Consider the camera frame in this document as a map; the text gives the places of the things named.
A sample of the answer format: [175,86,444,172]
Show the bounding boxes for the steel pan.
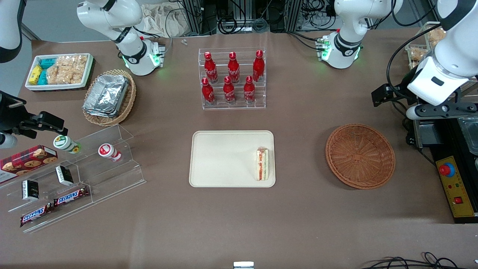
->
[457,117,478,155]

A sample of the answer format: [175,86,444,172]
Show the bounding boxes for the black appliance power cable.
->
[391,100,437,167]

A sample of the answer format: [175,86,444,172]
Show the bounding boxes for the clear acrylic stepped shelf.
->
[0,124,147,234]

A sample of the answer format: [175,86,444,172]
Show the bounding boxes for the clear bag of fried snacks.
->
[409,48,429,62]
[428,27,447,47]

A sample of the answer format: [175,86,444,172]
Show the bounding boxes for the clear bag of rice crackers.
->
[47,67,84,85]
[56,55,88,72]

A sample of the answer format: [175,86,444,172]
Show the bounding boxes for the yellow snack packet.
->
[29,65,43,85]

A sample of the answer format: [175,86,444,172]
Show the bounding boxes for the round brown wicker basket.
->
[325,124,396,190]

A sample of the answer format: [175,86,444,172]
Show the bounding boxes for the triangle sandwich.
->
[255,147,270,182]

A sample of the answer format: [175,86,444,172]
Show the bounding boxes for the beige cloth bag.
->
[140,4,189,38]

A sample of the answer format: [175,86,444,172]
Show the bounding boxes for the clear acrylic bottle rack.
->
[198,47,267,110]

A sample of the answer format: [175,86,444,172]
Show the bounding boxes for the small black and white carton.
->
[55,165,74,186]
[21,180,40,201]

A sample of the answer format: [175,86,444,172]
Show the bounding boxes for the beige plastic tray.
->
[189,130,276,188]

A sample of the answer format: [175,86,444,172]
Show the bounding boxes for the coiled black cable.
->
[218,17,247,35]

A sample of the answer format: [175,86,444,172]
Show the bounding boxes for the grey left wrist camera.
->
[406,102,478,120]

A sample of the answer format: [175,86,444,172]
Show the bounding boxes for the black floor cables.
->
[360,252,478,269]

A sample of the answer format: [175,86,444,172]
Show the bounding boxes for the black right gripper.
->
[0,91,68,136]

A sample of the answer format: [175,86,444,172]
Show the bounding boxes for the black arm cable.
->
[387,24,441,99]

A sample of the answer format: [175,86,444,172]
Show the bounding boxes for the aluminium frame rack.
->
[181,0,336,36]

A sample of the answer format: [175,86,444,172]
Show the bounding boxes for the white bottle with green lid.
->
[53,135,82,154]

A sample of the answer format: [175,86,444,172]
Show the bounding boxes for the Snickers chocolate bar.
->
[53,186,90,207]
[20,204,55,228]

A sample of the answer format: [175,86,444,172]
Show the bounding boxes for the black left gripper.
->
[372,71,416,109]

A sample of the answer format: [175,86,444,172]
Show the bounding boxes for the light oval wicker basket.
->
[82,69,137,127]

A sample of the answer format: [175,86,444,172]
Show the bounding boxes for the yellow control box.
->
[436,156,477,218]

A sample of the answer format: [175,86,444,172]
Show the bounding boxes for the black countertop appliance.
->
[413,108,478,225]

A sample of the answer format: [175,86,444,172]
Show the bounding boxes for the red tartan cookie box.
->
[0,145,58,183]

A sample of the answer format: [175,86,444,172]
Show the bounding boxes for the stack of foil trays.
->
[83,74,129,118]

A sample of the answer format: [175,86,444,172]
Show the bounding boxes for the white rectangular snack tray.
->
[25,53,94,91]

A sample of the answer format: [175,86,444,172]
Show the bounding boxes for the red cola bottle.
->
[204,52,218,83]
[253,50,265,83]
[202,78,216,105]
[223,76,236,105]
[228,52,240,83]
[243,76,256,104]

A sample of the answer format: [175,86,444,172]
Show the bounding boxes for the white bottle with red lid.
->
[98,143,122,162]

